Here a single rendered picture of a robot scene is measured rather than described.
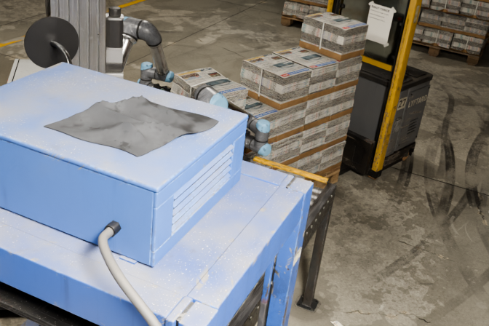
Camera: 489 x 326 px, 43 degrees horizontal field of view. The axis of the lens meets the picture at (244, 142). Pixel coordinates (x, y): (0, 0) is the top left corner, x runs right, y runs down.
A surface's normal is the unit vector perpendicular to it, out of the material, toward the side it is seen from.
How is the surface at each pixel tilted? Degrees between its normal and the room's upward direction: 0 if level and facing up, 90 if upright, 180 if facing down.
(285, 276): 90
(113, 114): 51
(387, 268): 0
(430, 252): 0
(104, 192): 90
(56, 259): 0
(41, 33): 90
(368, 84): 90
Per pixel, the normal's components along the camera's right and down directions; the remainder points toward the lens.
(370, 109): -0.70, 0.26
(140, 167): 0.11, -0.89
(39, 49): 0.51, 0.44
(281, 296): -0.41, 0.37
